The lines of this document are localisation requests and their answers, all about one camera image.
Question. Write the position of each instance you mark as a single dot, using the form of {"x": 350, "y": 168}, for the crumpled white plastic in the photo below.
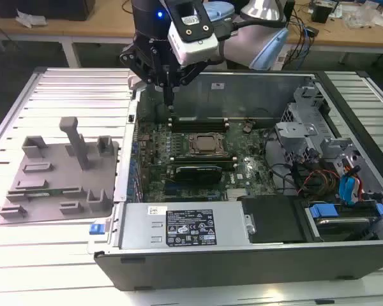
{"x": 30, "y": 17}

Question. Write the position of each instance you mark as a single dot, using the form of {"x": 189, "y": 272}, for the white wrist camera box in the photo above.
{"x": 191, "y": 44}

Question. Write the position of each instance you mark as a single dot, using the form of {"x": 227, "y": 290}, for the metal disk bay cage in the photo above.
{"x": 293, "y": 134}

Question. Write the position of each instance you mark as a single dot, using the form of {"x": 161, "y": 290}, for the black plastic shroud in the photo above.
{"x": 271, "y": 220}

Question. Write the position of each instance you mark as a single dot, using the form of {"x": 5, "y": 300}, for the silver chipset heatsink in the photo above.
{"x": 237, "y": 193}

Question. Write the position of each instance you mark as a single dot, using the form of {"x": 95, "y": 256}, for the installed RAM stick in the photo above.
{"x": 201, "y": 119}

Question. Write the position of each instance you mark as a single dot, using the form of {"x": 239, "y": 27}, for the pale grey plastic bracket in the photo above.
{"x": 134, "y": 81}

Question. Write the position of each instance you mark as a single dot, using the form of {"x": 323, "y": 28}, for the hard disk in blue carrier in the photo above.
{"x": 338, "y": 223}

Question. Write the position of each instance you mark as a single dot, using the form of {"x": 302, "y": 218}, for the small black device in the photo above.
{"x": 312, "y": 32}

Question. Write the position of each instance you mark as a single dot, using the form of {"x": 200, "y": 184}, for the coin battery holder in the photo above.
{"x": 248, "y": 127}

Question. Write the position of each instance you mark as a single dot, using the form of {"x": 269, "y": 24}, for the clear plastic bags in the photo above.
{"x": 364, "y": 16}

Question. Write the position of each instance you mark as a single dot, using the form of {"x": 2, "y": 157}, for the large black box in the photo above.
{"x": 44, "y": 8}

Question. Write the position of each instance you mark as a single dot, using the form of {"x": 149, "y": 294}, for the green RAM stick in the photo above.
{"x": 44, "y": 193}

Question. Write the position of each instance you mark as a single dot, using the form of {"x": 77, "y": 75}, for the grey parts rack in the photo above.
{"x": 67, "y": 178}

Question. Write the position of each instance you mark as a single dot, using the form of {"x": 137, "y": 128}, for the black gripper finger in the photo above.
{"x": 137, "y": 59}
{"x": 191, "y": 71}

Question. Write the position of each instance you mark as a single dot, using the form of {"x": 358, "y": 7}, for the blue plastic latch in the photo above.
{"x": 95, "y": 229}

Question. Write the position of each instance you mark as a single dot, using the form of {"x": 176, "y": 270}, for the silver power supply unit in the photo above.
{"x": 140, "y": 229}

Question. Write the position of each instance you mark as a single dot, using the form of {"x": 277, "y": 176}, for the black open PC case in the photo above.
{"x": 242, "y": 271}

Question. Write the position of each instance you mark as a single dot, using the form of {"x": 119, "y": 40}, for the wooden desk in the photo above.
{"x": 99, "y": 22}

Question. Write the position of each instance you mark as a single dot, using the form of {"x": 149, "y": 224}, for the black RAM slot bank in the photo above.
{"x": 204, "y": 164}
{"x": 198, "y": 127}

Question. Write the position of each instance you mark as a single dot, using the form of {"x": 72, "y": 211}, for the black graphics card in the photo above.
{"x": 198, "y": 174}

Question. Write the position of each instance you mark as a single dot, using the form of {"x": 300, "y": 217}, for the CPU socket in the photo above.
{"x": 190, "y": 143}

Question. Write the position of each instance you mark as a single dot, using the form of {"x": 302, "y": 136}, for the small black box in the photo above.
{"x": 320, "y": 12}

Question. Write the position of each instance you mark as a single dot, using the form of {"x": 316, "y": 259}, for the CPU with metal lid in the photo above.
{"x": 207, "y": 143}

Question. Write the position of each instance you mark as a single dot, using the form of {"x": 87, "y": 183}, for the green motherboard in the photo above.
{"x": 258, "y": 178}

